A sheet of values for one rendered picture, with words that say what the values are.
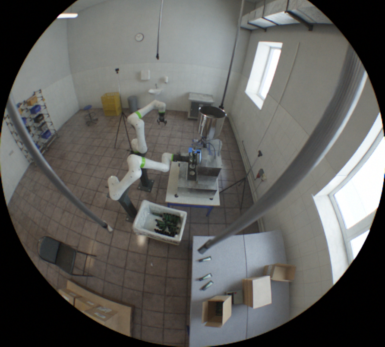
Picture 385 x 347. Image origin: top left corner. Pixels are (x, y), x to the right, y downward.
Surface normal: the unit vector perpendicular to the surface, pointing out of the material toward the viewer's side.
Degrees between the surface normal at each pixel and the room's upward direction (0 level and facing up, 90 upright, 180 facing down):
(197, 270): 0
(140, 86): 90
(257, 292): 0
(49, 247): 77
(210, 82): 90
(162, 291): 0
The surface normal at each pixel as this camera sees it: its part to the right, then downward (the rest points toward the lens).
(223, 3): -0.03, 0.70
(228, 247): 0.11, -0.71
